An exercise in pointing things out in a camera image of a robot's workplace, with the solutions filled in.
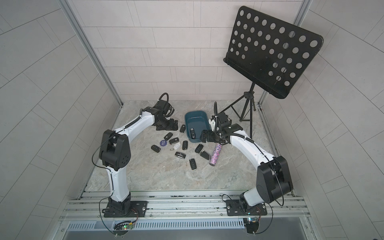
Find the black Bentley key fob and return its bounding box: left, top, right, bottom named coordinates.
left=175, top=152, right=186, bottom=159

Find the black key bottom front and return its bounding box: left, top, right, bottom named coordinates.
left=189, top=159, right=197, bottom=170

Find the right circuit board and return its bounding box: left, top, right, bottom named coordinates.
left=243, top=218, right=260, bottom=235

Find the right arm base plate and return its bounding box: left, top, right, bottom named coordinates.
left=224, top=199, right=268, bottom=216

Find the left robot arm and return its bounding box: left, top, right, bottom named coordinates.
left=99, top=93, right=178, bottom=215

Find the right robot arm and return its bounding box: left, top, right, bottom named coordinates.
left=200, top=103, right=294, bottom=211

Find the black flip key far left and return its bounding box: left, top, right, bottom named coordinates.
left=151, top=145, right=161, bottom=153

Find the teal plastic storage box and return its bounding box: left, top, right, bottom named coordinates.
left=185, top=111, right=211, bottom=143

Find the aluminium rail frame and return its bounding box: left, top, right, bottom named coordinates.
left=52, top=190, right=319, bottom=240

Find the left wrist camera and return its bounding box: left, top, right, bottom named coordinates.
left=154, top=100, right=175, bottom=118

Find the black VW key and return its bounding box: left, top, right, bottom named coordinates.
left=169, top=138, right=180, bottom=145
left=164, top=133, right=173, bottom=141

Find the left circuit board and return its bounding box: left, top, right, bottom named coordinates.
left=113, top=221, right=135, bottom=236

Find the purple small blind chip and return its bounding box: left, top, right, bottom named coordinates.
left=160, top=140, right=168, bottom=147

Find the black perforated music stand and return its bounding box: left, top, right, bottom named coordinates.
left=224, top=6, right=324, bottom=123

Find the circuit board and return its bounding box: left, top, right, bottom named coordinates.
left=113, top=221, right=135, bottom=236
left=243, top=218, right=260, bottom=235

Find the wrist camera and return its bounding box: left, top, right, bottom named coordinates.
left=154, top=100, right=175, bottom=118
left=209, top=112, right=232, bottom=132

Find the black silver-edged key fob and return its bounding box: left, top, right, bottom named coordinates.
left=200, top=151, right=211, bottom=161

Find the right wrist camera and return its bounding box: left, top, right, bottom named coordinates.
left=209, top=112, right=232, bottom=132

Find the white key tag with ring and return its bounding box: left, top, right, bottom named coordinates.
left=171, top=142, right=181, bottom=151

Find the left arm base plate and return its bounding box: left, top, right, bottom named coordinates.
left=102, top=201, right=148, bottom=218

